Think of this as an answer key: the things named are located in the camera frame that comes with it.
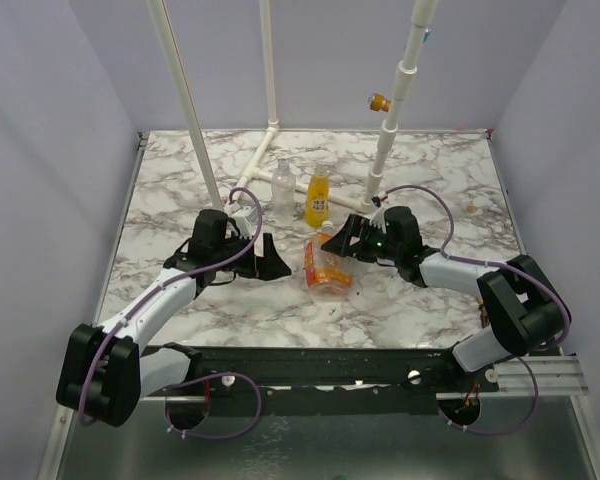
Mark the orange knob on pipe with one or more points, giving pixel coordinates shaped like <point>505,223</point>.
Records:
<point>379,103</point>

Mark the yellow handled pliers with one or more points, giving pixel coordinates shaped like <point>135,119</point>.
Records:
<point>484,318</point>

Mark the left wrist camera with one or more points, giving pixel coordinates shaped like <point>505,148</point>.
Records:
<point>245,217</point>

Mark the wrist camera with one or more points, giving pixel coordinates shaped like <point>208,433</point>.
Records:
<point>245,217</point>
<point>377,218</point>

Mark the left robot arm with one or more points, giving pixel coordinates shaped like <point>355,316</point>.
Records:
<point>140,320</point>

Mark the yellow pomelo drink bottle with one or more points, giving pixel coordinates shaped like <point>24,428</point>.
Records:
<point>317,198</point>

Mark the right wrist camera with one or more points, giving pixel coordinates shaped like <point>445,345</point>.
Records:
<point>377,218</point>

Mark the orange label squat bottle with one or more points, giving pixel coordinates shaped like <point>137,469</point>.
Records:
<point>327,275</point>

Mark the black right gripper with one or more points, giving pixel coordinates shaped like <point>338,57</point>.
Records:
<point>356,240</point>

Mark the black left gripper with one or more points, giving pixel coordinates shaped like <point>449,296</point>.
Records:
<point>266,267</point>

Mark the clear plastic bottle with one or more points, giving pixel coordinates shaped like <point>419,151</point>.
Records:
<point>283,185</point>

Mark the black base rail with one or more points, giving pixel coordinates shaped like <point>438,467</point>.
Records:
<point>281,381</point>

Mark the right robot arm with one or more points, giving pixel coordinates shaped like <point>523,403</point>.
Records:
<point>523,309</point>

